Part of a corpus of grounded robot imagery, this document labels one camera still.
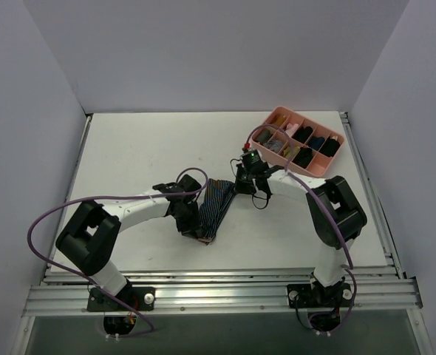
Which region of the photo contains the navy white striped underwear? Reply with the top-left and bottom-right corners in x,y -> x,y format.
198,179 -> 236,244

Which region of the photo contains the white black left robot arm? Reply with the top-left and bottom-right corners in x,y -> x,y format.
55,194 -> 200,310

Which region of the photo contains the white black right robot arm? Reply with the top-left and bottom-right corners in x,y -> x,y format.
236,163 -> 367,305

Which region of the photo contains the grey patterned rolled garment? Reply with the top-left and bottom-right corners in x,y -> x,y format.
264,139 -> 285,153

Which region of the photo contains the dark grey rolled garment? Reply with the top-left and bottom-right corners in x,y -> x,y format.
255,129 -> 273,144

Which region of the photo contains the olive green rolled garment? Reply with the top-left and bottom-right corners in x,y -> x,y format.
282,146 -> 300,159

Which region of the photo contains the black rolled garment front row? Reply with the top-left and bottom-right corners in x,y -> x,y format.
293,147 -> 313,169

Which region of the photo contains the pink white rolled garment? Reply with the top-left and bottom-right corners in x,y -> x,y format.
285,123 -> 299,137

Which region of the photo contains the mustard yellow rolled garment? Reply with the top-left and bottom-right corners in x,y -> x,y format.
268,114 -> 287,129

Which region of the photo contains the pink divided organizer tray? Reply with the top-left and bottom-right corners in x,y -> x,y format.
245,106 -> 345,178

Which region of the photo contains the dark blue rolled garment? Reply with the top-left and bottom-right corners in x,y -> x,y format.
307,136 -> 326,151

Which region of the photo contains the black rolled garment with tag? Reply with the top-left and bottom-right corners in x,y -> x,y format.
319,136 -> 341,158

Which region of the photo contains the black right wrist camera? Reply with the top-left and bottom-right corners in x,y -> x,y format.
241,149 -> 265,173

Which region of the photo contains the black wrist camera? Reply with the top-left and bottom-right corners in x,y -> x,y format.
241,149 -> 265,173
152,175 -> 202,194

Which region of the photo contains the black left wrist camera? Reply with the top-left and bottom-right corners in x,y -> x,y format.
152,175 -> 202,194

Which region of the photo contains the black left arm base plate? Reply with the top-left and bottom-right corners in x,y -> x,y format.
86,285 -> 155,312

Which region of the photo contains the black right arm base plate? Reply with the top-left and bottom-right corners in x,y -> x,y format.
286,281 -> 353,309

